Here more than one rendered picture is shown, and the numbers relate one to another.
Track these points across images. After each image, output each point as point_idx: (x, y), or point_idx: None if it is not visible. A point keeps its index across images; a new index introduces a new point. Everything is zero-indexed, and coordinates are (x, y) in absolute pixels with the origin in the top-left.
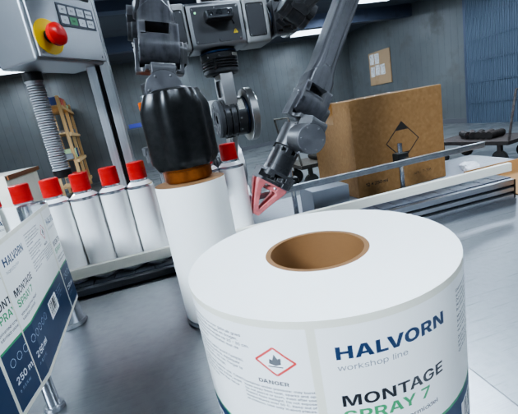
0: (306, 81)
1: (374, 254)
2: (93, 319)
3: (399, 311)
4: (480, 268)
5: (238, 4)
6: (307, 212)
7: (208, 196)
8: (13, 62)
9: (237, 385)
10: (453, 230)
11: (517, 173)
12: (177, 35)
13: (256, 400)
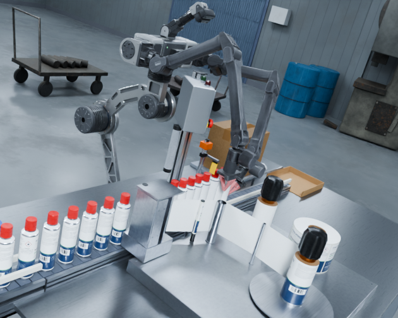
0: (258, 146)
1: (327, 232)
2: (216, 240)
3: (338, 242)
4: None
5: (185, 45)
6: (243, 196)
7: (276, 208)
8: (191, 130)
9: None
10: (280, 207)
11: (281, 176)
12: (248, 136)
13: None
